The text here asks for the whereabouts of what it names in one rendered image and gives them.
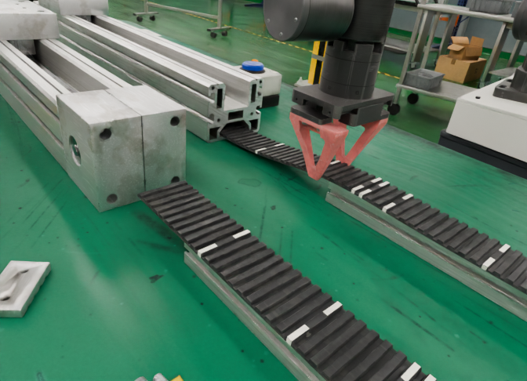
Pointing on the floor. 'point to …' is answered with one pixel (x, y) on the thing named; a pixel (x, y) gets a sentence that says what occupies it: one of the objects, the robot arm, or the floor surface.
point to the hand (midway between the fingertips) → (328, 166)
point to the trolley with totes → (437, 87)
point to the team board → (187, 12)
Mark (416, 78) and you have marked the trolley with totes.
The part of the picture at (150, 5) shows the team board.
